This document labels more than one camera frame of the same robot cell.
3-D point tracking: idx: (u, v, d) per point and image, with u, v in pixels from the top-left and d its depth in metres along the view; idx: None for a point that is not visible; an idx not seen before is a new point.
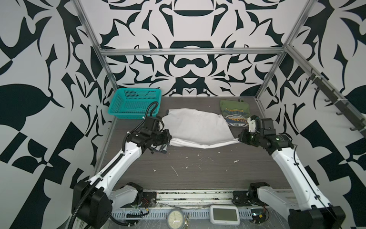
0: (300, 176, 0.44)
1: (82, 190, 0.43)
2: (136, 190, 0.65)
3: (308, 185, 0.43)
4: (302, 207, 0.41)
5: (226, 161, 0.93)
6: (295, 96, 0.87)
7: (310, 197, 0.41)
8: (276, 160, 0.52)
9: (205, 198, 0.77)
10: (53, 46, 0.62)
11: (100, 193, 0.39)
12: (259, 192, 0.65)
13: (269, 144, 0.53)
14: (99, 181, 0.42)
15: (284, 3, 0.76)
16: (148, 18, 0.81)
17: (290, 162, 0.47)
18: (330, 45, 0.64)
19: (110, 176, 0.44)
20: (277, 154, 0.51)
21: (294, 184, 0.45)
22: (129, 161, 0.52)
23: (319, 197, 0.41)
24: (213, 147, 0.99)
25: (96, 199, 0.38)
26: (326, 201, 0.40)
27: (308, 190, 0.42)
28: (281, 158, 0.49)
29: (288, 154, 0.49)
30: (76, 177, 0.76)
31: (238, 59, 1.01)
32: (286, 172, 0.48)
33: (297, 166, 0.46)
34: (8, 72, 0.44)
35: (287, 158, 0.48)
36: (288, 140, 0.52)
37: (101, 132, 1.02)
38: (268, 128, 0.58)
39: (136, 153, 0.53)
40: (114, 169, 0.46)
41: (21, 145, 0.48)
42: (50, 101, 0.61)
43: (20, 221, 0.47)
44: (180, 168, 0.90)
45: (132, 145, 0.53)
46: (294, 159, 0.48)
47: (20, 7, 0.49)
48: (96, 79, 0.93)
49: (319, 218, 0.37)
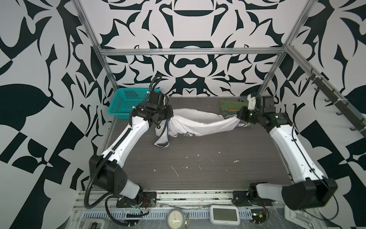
0: (297, 151, 0.45)
1: (97, 162, 0.46)
2: (137, 186, 0.66)
3: (304, 160, 0.43)
4: (297, 180, 0.43)
5: (226, 161, 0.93)
6: (295, 96, 0.87)
7: (305, 170, 0.42)
8: (273, 136, 0.53)
9: (205, 197, 0.77)
10: (53, 46, 0.62)
11: (115, 165, 0.41)
12: (258, 188, 0.65)
13: (268, 122, 0.53)
14: (111, 154, 0.44)
15: (284, 3, 0.76)
16: (148, 18, 0.81)
17: (288, 139, 0.48)
18: (330, 45, 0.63)
19: (121, 149, 0.46)
20: (275, 131, 0.51)
21: (289, 158, 0.46)
22: (138, 135, 0.53)
23: (314, 171, 0.42)
24: (213, 147, 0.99)
25: (110, 170, 0.41)
26: (321, 173, 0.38)
27: (302, 163, 0.43)
28: (280, 134, 0.49)
29: (286, 131, 0.49)
30: (76, 177, 0.76)
31: (238, 59, 1.01)
32: (282, 149, 0.49)
33: (294, 141, 0.47)
34: (8, 72, 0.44)
35: (284, 134, 0.49)
36: (287, 118, 0.52)
37: (101, 131, 1.01)
38: (268, 106, 0.57)
39: (143, 126, 0.54)
40: (125, 141, 0.47)
41: (21, 145, 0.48)
42: (50, 101, 0.61)
43: (20, 221, 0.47)
44: (180, 168, 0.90)
45: (139, 119, 0.53)
46: (291, 135, 0.48)
47: (20, 7, 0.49)
48: (96, 79, 0.93)
49: (312, 190, 0.39)
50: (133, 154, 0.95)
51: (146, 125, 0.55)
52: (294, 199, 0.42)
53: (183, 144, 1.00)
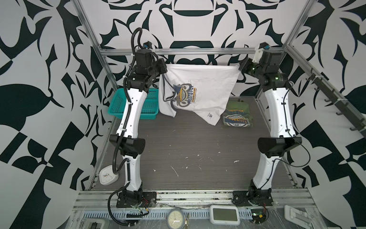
0: (281, 113, 0.51)
1: (116, 139, 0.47)
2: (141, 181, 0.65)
3: (284, 120, 0.50)
4: (273, 134, 0.53)
5: (226, 161, 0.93)
6: (295, 96, 0.87)
7: (281, 129, 0.50)
8: (266, 96, 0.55)
9: (205, 198, 0.77)
10: (53, 46, 0.62)
11: (131, 139, 0.50)
12: (254, 182, 0.68)
13: (266, 82, 0.53)
14: (124, 131, 0.51)
15: (283, 3, 0.76)
16: (148, 18, 0.81)
17: (279, 102, 0.51)
18: (330, 44, 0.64)
19: (131, 125, 0.51)
20: (270, 92, 0.53)
21: (272, 117, 0.54)
22: (141, 105, 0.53)
23: (289, 130, 0.50)
24: (213, 147, 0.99)
25: (129, 142, 0.50)
26: (293, 132, 0.50)
27: (282, 124, 0.50)
28: (272, 97, 0.53)
29: (279, 95, 0.51)
30: (76, 177, 0.76)
31: (238, 59, 1.01)
32: (270, 109, 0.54)
33: (282, 105, 0.51)
34: (8, 72, 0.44)
35: (277, 98, 0.51)
36: (286, 80, 0.52)
37: (101, 131, 1.01)
38: (272, 64, 0.54)
39: (141, 98, 0.55)
40: (132, 117, 0.52)
41: (21, 145, 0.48)
42: (50, 101, 0.61)
43: (20, 221, 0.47)
44: (180, 167, 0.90)
45: (135, 92, 0.52)
46: (283, 98, 0.51)
47: (20, 7, 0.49)
48: (96, 79, 0.93)
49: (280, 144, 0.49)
50: None
51: (143, 95, 0.55)
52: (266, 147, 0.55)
53: (183, 144, 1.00)
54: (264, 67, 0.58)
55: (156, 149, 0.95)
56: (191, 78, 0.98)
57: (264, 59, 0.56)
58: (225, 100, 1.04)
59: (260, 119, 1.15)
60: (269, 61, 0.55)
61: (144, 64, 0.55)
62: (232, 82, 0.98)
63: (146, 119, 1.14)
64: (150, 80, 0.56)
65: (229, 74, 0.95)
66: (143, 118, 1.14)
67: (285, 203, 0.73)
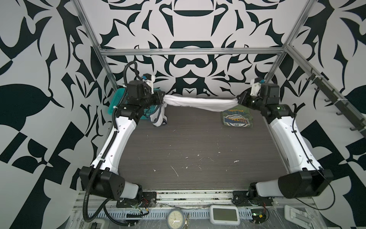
0: (296, 142, 0.45)
1: (88, 173, 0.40)
2: (137, 186, 0.66)
3: (302, 150, 0.44)
4: (294, 170, 0.44)
5: (226, 161, 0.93)
6: (295, 96, 0.87)
7: (302, 160, 0.43)
8: (274, 128, 0.53)
9: (205, 198, 0.77)
10: (53, 46, 0.62)
11: (108, 173, 0.40)
12: (258, 188, 0.65)
13: (269, 113, 0.53)
14: (102, 162, 0.42)
15: (283, 3, 0.76)
16: (148, 18, 0.81)
17: (288, 130, 0.48)
18: (330, 45, 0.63)
19: (111, 155, 0.43)
20: (276, 122, 0.51)
21: (288, 149, 0.47)
22: (126, 136, 0.50)
23: (311, 161, 0.42)
24: (214, 147, 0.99)
25: (105, 178, 0.39)
26: (317, 164, 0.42)
27: (301, 154, 0.43)
28: (280, 126, 0.49)
29: (288, 123, 0.49)
30: (76, 177, 0.76)
31: (238, 59, 1.01)
32: (281, 140, 0.50)
33: (293, 133, 0.47)
34: (8, 72, 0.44)
35: (286, 126, 0.48)
36: (289, 109, 0.52)
37: (101, 132, 1.02)
38: (272, 96, 0.55)
39: (129, 126, 0.51)
40: (114, 147, 0.45)
41: (21, 145, 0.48)
42: (50, 101, 0.61)
43: (20, 221, 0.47)
44: (181, 167, 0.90)
45: (123, 119, 0.50)
46: (292, 126, 0.48)
47: (20, 7, 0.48)
48: (96, 79, 0.93)
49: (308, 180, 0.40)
50: (133, 154, 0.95)
51: (132, 124, 0.51)
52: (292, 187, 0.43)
53: (182, 144, 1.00)
54: (264, 98, 0.60)
55: (156, 149, 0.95)
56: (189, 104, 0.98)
57: (263, 92, 0.58)
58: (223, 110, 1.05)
59: (260, 119, 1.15)
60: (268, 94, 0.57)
61: (135, 95, 0.54)
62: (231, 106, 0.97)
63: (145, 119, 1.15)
64: (141, 110, 0.56)
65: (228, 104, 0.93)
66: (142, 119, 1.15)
67: (285, 203, 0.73)
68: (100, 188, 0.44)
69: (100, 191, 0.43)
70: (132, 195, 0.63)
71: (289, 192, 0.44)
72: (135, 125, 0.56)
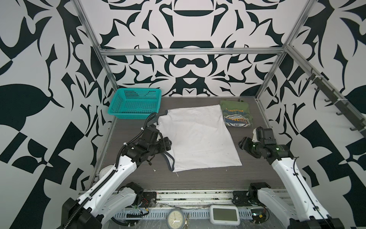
0: (299, 187, 0.45)
1: (70, 208, 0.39)
2: (134, 195, 0.64)
3: (307, 196, 0.43)
4: (301, 218, 0.42)
5: (226, 161, 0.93)
6: (295, 96, 0.87)
7: (308, 207, 0.41)
8: (276, 170, 0.53)
9: (205, 198, 0.77)
10: (53, 46, 0.62)
11: (87, 215, 0.38)
12: (259, 193, 0.65)
13: (269, 154, 0.54)
14: (87, 201, 0.41)
15: (283, 3, 0.76)
16: (148, 18, 0.81)
17: (289, 172, 0.48)
18: (330, 45, 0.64)
19: (99, 195, 0.43)
20: (277, 164, 0.52)
21: (293, 194, 0.46)
22: (122, 177, 0.50)
23: (317, 209, 0.41)
24: (214, 147, 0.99)
25: (83, 221, 0.37)
26: (324, 212, 0.40)
27: (307, 200, 0.42)
28: (282, 168, 0.50)
29: (289, 166, 0.49)
30: (76, 177, 0.76)
31: (238, 59, 1.01)
32: (286, 182, 0.49)
33: (295, 176, 0.47)
34: (8, 72, 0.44)
35: (286, 168, 0.49)
36: (288, 151, 0.53)
37: (101, 132, 1.02)
38: (268, 137, 0.59)
39: (129, 168, 0.51)
40: (106, 187, 0.44)
41: (22, 144, 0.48)
42: (50, 101, 0.61)
43: (21, 221, 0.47)
44: (181, 167, 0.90)
45: (127, 161, 0.51)
46: (293, 169, 0.49)
47: (20, 7, 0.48)
48: (96, 79, 0.93)
49: None
50: None
51: (132, 166, 0.52)
52: None
53: (182, 144, 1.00)
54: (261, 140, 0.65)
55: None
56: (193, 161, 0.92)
57: (259, 135, 0.63)
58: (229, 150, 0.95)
59: (259, 119, 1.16)
60: (264, 136, 0.61)
61: (147, 140, 0.59)
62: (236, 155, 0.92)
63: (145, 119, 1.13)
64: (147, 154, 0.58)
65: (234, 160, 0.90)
66: (143, 118, 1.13)
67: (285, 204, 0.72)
68: None
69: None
70: (128, 202, 0.63)
71: None
72: (135, 168, 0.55)
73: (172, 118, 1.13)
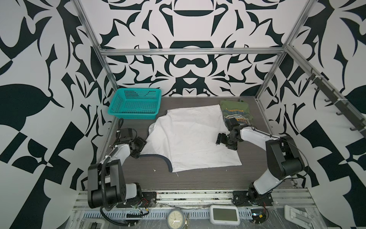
0: (258, 132, 0.60)
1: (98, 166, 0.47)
2: (134, 185, 0.66)
3: (264, 134, 0.58)
4: None
5: (225, 160, 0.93)
6: (295, 96, 0.87)
7: (266, 138, 0.54)
8: (243, 138, 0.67)
9: (205, 197, 0.77)
10: (53, 46, 0.62)
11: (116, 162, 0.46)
12: (256, 187, 0.66)
13: (236, 132, 0.72)
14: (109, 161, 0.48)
15: (283, 3, 0.76)
16: (148, 18, 0.81)
17: (249, 129, 0.66)
18: (330, 45, 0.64)
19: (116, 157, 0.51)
20: (242, 133, 0.68)
21: (257, 141, 0.59)
22: (124, 154, 0.60)
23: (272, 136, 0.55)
24: (214, 146, 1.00)
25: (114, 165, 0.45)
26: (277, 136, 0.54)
27: (264, 135, 0.57)
28: (245, 132, 0.66)
29: (248, 128, 0.67)
30: (76, 177, 0.76)
31: (238, 59, 1.01)
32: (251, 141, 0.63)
33: (253, 129, 0.65)
34: (8, 72, 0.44)
35: (246, 128, 0.67)
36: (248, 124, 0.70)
37: (101, 132, 1.02)
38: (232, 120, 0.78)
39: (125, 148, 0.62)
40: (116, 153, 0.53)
41: (21, 145, 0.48)
42: (50, 101, 0.61)
43: (20, 222, 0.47)
44: (181, 167, 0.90)
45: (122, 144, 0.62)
46: (250, 127, 0.68)
47: (20, 7, 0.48)
48: (96, 79, 0.93)
49: (276, 146, 0.49)
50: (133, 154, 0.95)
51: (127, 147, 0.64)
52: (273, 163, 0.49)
53: (182, 144, 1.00)
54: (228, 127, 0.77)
55: (156, 152, 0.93)
56: (193, 161, 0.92)
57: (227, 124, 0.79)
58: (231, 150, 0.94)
59: (260, 119, 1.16)
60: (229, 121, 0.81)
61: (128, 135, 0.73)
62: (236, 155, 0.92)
63: (145, 119, 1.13)
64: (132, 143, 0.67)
65: (234, 161, 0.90)
66: (143, 118, 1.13)
67: (285, 203, 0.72)
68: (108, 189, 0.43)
69: (109, 192, 0.43)
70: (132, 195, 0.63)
71: (278, 172, 0.48)
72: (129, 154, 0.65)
73: (171, 118, 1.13)
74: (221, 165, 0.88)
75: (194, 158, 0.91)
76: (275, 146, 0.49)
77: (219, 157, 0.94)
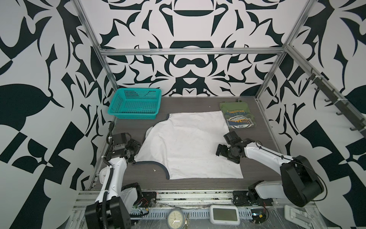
0: (267, 152, 0.55)
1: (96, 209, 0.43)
2: (134, 189, 0.65)
3: (274, 154, 0.52)
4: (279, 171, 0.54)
5: (227, 171, 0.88)
6: (295, 96, 0.87)
7: (278, 160, 0.49)
8: (249, 156, 0.62)
9: (205, 198, 0.77)
10: (53, 46, 0.62)
11: (116, 200, 0.41)
12: (258, 191, 0.65)
13: (239, 149, 0.66)
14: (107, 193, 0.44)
15: (283, 3, 0.76)
16: (148, 18, 0.81)
17: (257, 148, 0.59)
18: (330, 45, 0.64)
19: (114, 186, 0.46)
20: (247, 150, 0.63)
21: (267, 161, 0.54)
22: (121, 173, 0.53)
23: (283, 157, 0.50)
24: (214, 157, 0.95)
25: (115, 206, 0.40)
26: (289, 156, 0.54)
27: (274, 156, 0.52)
28: (250, 150, 0.61)
29: (253, 145, 0.62)
30: (76, 177, 0.76)
31: (238, 59, 1.01)
32: (259, 160, 0.58)
33: (261, 148, 0.58)
34: (8, 72, 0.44)
35: (254, 147, 0.60)
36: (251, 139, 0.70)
37: (101, 132, 1.02)
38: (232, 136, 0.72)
39: (122, 163, 0.56)
40: (113, 180, 0.48)
41: (21, 145, 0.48)
42: (50, 101, 0.61)
43: (20, 222, 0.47)
44: (179, 175, 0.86)
45: (115, 160, 0.56)
46: (257, 145, 0.61)
47: (20, 7, 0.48)
48: (96, 79, 0.93)
49: (293, 171, 0.44)
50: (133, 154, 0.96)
51: (123, 161, 0.57)
52: (292, 190, 0.44)
53: (182, 150, 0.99)
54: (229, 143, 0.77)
55: (154, 159, 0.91)
56: (193, 162, 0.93)
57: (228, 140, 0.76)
58: None
59: (260, 119, 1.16)
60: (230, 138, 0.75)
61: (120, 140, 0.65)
62: None
63: (145, 119, 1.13)
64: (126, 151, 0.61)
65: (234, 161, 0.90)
66: (143, 118, 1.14)
67: (285, 203, 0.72)
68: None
69: None
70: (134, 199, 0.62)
71: (299, 199, 0.43)
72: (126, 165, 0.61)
73: (173, 122, 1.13)
74: (221, 165, 0.88)
75: (193, 158, 0.91)
76: (292, 171, 0.44)
77: (219, 157, 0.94)
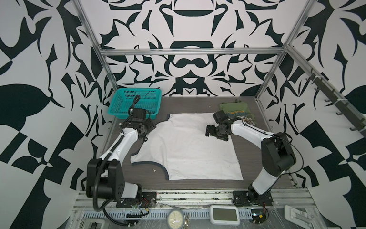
0: (250, 129, 0.58)
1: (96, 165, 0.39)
2: (137, 185, 0.67)
3: (257, 130, 0.56)
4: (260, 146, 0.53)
5: (227, 173, 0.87)
6: (295, 96, 0.87)
7: (260, 136, 0.53)
8: (235, 132, 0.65)
9: (205, 198, 0.77)
10: (53, 46, 0.62)
11: (116, 163, 0.43)
12: (255, 188, 0.66)
13: (226, 126, 0.69)
14: (110, 155, 0.46)
15: (283, 3, 0.76)
16: (148, 18, 0.81)
17: (241, 125, 0.63)
18: (330, 45, 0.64)
19: (118, 151, 0.49)
20: (233, 128, 0.66)
21: (250, 138, 0.58)
22: (130, 142, 0.58)
23: (266, 132, 0.54)
24: (214, 156, 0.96)
25: (112, 168, 0.43)
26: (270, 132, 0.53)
27: (257, 132, 0.55)
28: (236, 127, 0.64)
29: (238, 122, 0.64)
30: (76, 177, 0.76)
31: (238, 59, 1.01)
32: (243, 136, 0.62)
33: (246, 124, 0.62)
34: (8, 72, 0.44)
35: (238, 124, 0.64)
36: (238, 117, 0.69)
37: (101, 132, 1.02)
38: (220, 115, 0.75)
39: (133, 134, 0.59)
40: (120, 146, 0.51)
41: (21, 145, 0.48)
42: (50, 101, 0.61)
43: (20, 222, 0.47)
44: (178, 176, 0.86)
45: (129, 129, 0.59)
46: (242, 122, 0.64)
47: (20, 7, 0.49)
48: (96, 79, 0.93)
49: (272, 145, 0.48)
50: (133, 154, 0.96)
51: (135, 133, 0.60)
52: (269, 162, 0.50)
53: (182, 150, 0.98)
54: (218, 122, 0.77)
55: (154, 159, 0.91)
56: (193, 162, 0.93)
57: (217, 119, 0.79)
58: (230, 150, 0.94)
59: (260, 119, 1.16)
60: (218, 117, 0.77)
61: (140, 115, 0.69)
62: (236, 155, 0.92)
63: None
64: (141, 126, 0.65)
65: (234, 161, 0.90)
66: None
67: (285, 203, 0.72)
68: (104, 189, 0.43)
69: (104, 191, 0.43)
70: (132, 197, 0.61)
71: (273, 169, 0.49)
72: (137, 138, 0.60)
73: (174, 122, 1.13)
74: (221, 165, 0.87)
75: (193, 158, 0.91)
76: (271, 145, 0.48)
77: (219, 157, 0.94)
